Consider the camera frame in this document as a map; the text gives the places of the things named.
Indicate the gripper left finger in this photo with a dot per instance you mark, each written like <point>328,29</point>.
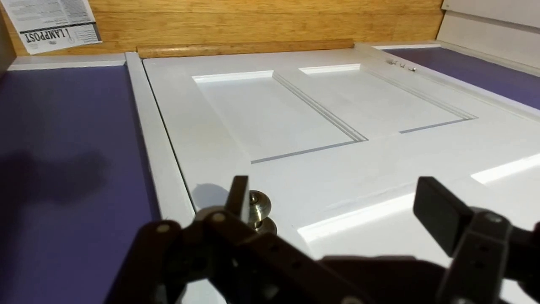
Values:
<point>219,253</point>

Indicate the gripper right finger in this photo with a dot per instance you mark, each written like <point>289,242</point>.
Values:
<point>472,236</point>

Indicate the printed paper sheet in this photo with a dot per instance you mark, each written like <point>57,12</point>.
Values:
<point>55,23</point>

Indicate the white panelled door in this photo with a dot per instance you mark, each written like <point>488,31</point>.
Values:
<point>337,126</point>

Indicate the brass door knob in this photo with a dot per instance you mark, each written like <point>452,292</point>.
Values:
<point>258,211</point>

